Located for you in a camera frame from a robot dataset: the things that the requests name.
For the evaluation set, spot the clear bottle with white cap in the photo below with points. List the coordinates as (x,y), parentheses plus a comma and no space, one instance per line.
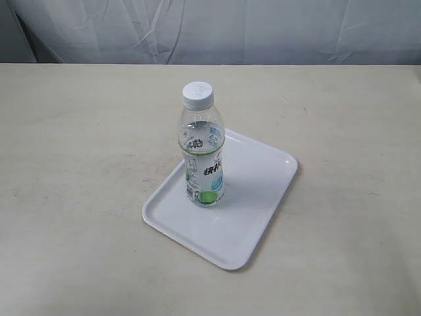
(201,136)

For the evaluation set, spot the white plastic tray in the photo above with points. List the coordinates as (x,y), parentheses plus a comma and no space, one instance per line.
(257,177)

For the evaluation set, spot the white backdrop curtain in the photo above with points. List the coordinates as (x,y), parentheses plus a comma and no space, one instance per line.
(226,32)

